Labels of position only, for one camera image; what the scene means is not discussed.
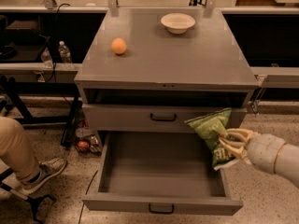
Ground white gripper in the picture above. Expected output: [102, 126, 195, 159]
[219, 128, 286, 174]

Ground green jalapeno chip bag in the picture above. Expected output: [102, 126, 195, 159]
[185, 108, 238, 171]

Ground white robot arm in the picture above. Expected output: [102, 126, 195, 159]
[219, 128, 299, 188]

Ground open grey bottom drawer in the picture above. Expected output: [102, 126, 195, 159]
[83, 132, 243, 216]

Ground grey drawer cabinet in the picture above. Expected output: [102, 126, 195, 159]
[74, 7, 260, 151]

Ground closed grey middle drawer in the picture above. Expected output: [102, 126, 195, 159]
[81, 103, 249, 134]

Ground white bowl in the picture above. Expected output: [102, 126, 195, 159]
[161, 13, 195, 35]

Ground snack pile on floor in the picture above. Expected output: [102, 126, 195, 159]
[75, 110, 102, 155]

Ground orange fruit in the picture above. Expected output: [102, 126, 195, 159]
[111, 38, 127, 55]

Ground grey sneaker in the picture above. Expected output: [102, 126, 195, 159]
[21, 158, 67, 195]

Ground clear water bottle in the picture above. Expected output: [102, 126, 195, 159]
[58, 41, 73, 68]
[40, 49, 53, 69]

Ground black chair base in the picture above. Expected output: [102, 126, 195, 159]
[0, 168, 55, 224]

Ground person leg beige trousers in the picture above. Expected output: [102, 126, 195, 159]
[0, 117, 40, 183]

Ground black drawer handle bottom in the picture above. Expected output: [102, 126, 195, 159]
[148, 203, 175, 215]

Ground black drawer handle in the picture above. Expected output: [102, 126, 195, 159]
[148, 203, 175, 215]
[149, 113, 177, 122]

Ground black drawer handle middle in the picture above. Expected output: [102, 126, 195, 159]
[149, 113, 177, 122]

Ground black floor cable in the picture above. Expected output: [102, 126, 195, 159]
[77, 169, 99, 224]

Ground black table leg frame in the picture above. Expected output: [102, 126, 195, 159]
[0, 75, 80, 147]

